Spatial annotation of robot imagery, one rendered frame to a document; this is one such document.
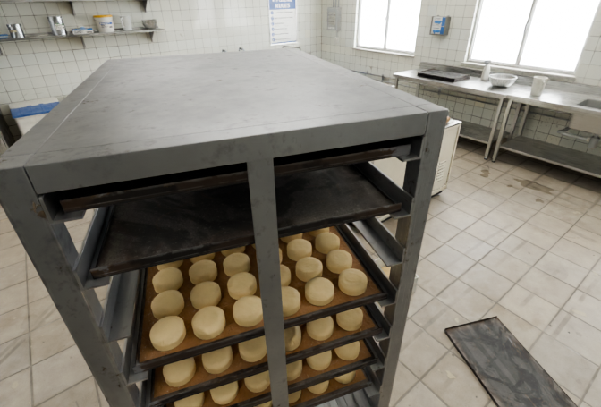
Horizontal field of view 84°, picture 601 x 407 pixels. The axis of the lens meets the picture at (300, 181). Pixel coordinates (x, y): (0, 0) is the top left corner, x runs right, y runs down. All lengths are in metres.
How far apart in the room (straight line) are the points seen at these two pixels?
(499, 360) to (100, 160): 2.44
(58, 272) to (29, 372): 2.40
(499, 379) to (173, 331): 2.13
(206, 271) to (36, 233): 0.32
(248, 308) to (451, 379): 1.93
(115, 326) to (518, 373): 2.31
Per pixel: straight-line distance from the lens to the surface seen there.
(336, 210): 0.49
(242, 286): 0.61
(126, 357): 0.58
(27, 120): 5.50
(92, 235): 0.50
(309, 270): 0.62
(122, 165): 0.36
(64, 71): 6.07
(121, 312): 0.54
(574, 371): 2.76
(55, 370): 2.74
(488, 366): 2.51
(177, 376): 0.64
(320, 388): 0.81
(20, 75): 6.07
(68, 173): 0.37
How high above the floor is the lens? 1.94
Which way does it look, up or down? 29 degrees down
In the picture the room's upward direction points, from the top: 1 degrees counter-clockwise
